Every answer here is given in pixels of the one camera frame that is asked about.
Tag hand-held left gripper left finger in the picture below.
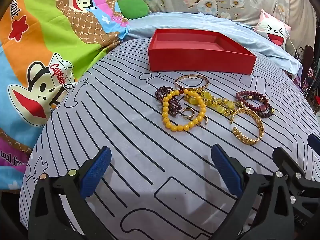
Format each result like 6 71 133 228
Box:
28 146 112 240

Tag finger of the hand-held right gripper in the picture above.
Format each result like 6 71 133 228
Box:
272 147 312 180
308 134 320 154

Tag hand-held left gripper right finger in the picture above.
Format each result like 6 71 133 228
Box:
211 144 296 240

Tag gold filigree cuff bangle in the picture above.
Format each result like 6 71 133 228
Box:
229 106 266 145

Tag gold hoop earring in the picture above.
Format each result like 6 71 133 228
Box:
195 116 210 127
182 107 196 120

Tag dark brown beaded bracelet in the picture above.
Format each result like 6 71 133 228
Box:
257 104 275 119

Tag dark red beaded bracelet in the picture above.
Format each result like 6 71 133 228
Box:
235 90 271 112

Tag yellow-green crystal beaded bracelet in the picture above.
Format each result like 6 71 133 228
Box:
184 90 242 117

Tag yellow beaded bracelet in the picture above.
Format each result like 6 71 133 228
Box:
162 89 206 132

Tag rose gold bangle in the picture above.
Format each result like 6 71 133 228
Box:
174 74 209 90

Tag dark purple beaded bracelet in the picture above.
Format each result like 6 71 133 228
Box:
155 86 182 117

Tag red jewelry box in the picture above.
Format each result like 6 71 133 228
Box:
147 29 257 75

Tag purple floral cloth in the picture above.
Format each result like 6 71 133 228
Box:
292 75 307 93

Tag dark metal chair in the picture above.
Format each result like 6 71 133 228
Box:
295 44 320 98

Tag pink cat face pillow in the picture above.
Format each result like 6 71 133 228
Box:
254 9 292 49

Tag colourful cartoon printed blanket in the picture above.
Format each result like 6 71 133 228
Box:
0 0 130 193

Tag light blue bed sheet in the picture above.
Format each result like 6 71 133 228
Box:
124 11 303 82

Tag green plush cushion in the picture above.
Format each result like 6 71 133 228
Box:
117 0 149 20

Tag white cable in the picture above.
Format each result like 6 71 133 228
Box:
274 0 300 60

